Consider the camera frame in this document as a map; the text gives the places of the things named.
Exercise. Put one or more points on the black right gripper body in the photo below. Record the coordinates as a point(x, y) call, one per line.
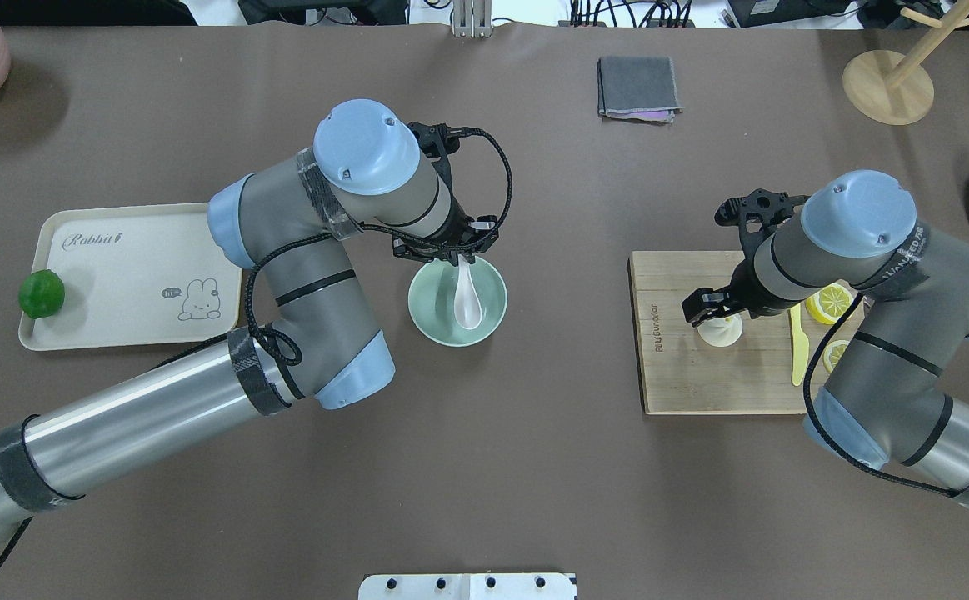
point(744, 292)

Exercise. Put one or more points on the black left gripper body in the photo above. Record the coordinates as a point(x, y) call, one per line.
point(457, 232)

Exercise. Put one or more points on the white ceramic spoon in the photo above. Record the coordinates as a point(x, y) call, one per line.
point(467, 307)

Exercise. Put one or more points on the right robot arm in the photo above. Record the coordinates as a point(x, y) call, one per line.
point(880, 409)

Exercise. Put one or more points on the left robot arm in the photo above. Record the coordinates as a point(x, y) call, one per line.
point(309, 331)

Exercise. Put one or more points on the mint green bowl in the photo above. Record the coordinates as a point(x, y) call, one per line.
point(431, 297)

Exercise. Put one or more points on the yellow plastic knife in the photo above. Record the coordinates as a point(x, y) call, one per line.
point(799, 344)

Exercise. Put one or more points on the bamboo cutting board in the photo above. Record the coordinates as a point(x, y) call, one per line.
point(680, 373)

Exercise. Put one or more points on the thick lemon slice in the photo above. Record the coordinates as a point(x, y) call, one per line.
point(829, 304)

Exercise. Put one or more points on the thin lemon slice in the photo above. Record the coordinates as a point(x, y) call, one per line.
point(832, 354)

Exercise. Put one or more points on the folded grey cloth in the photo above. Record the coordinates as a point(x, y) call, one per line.
point(637, 88)

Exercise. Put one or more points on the wooden stand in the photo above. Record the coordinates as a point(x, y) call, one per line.
point(893, 88)

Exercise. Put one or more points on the cream rabbit tray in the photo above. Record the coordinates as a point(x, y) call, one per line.
point(134, 275)

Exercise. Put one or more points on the green lime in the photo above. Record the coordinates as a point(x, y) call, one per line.
point(41, 295)

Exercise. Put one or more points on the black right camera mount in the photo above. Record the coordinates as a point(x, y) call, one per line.
point(757, 216)

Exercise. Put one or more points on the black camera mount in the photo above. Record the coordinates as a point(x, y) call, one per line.
point(436, 143)
point(757, 216)

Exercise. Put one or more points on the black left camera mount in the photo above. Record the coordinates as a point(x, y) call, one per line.
point(436, 143)

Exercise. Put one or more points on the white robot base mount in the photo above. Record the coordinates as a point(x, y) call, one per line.
point(480, 585)

